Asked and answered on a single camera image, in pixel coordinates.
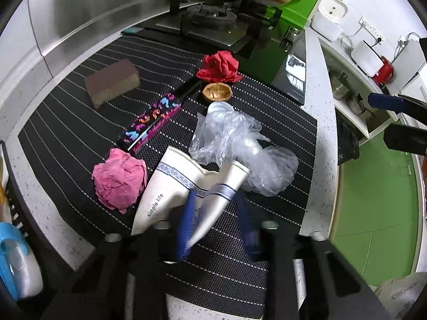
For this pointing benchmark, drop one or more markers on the brown walnut shell half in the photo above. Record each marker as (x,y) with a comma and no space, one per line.
(216,92)

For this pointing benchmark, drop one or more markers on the white simple life tube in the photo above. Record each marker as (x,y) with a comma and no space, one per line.
(166,186)

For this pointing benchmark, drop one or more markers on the gas stove burner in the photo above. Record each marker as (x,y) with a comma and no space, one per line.
(206,20)

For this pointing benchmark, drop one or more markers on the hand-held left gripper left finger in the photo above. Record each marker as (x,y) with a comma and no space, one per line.
(187,230)

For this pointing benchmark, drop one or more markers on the metal pot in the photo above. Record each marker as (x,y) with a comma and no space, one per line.
(355,104)
(339,88)

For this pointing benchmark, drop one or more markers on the white box appliance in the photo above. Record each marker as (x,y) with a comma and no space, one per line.
(365,56)

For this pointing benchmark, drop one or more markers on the clear crumpled plastic bag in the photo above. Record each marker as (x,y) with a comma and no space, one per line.
(233,140)

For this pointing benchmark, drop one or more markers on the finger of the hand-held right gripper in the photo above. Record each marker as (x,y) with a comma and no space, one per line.
(383,100)
(403,140)

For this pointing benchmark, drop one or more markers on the white printed plastic bag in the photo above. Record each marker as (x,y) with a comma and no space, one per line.
(403,295)

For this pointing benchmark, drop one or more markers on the black glass cooktop panel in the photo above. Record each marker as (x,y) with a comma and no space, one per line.
(290,73)

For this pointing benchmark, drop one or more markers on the white plastic appliance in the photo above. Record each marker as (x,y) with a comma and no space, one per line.
(328,20)

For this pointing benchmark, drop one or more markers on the blue capped white bottle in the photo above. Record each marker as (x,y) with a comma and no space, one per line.
(20,266)

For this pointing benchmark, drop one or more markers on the red crumpled paper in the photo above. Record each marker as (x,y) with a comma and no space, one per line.
(220,66)

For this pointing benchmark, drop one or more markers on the brown scouring sponge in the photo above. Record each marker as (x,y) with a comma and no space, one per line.
(111,83)

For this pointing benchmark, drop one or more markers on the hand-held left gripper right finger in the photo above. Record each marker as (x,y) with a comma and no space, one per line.
(249,233)

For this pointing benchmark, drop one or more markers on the black striped mat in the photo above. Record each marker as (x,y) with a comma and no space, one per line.
(66,133)

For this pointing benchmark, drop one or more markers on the red kettle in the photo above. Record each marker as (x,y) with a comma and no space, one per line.
(384,71)

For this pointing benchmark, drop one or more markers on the long black colourful printed box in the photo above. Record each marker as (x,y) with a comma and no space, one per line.
(153,120)

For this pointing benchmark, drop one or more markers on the small teal pad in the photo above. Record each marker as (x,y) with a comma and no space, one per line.
(130,30)

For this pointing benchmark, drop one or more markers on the pink crumpled paper ball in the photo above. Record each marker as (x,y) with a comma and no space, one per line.
(120,183)

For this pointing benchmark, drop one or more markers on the white power strip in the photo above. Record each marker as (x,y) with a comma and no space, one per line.
(371,29)

